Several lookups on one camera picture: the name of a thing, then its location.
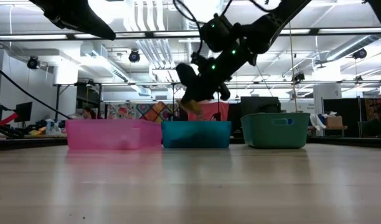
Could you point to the pink plastic bin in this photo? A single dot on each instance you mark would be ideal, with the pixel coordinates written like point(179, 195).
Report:
point(97, 133)

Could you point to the white pillar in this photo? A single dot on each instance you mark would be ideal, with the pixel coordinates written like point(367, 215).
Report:
point(326, 96)

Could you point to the person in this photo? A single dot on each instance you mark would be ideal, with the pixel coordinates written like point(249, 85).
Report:
point(88, 113)

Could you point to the black partition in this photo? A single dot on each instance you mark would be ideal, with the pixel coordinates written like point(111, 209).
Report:
point(343, 118)

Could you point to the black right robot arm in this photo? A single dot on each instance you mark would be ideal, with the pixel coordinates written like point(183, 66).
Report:
point(265, 21)

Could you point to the black ceiling spot lamp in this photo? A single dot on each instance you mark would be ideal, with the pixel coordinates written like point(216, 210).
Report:
point(33, 63)
point(299, 77)
point(134, 57)
point(359, 53)

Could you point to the colourful patchwork quilt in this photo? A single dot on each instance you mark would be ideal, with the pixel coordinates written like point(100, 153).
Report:
point(147, 112)

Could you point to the orange hanging cloth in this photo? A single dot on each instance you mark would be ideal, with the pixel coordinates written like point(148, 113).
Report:
point(217, 109)

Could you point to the black aluminium rig frame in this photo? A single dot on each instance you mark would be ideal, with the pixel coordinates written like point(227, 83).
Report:
point(28, 143)

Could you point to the patterned hanging rug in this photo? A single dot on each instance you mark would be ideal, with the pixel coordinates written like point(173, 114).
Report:
point(374, 104)

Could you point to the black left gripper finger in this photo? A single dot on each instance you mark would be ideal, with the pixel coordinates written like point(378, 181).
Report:
point(91, 26)

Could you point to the red bar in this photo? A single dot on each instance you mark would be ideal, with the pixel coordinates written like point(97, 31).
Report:
point(8, 119)

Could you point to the black box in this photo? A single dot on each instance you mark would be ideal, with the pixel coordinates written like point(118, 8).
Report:
point(259, 105)

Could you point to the white cloth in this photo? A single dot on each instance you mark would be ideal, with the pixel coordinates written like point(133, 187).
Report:
point(316, 121)

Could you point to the black monitor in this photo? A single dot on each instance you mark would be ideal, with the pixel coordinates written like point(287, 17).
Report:
point(23, 112)

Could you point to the blue plastic bin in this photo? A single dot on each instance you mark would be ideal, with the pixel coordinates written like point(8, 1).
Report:
point(196, 133)

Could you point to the black overhead crossbar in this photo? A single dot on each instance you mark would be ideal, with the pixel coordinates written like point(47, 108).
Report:
point(315, 31)

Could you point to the cardboard box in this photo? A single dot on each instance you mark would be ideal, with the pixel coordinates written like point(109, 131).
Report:
point(333, 122)

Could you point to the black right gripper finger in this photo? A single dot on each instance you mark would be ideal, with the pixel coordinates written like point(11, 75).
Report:
point(204, 96)
point(190, 97)

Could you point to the green plastic bin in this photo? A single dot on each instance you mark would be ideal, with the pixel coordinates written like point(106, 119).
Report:
point(259, 133)

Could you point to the black metal table frame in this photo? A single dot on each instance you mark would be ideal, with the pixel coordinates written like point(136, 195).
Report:
point(147, 83)

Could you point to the yellow object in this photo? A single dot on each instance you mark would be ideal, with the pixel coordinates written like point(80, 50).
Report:
point(37, 132)

